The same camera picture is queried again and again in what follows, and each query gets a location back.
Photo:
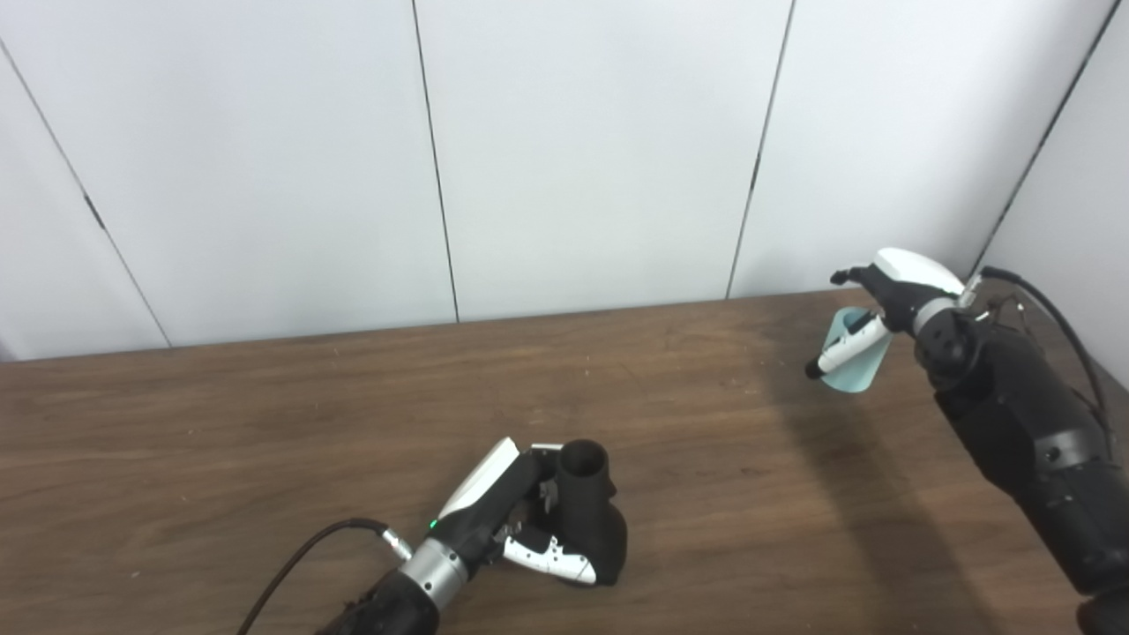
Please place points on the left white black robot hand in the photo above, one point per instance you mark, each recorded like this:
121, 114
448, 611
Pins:
489, 507

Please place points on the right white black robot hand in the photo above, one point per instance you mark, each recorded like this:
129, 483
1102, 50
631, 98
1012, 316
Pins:
900, 287

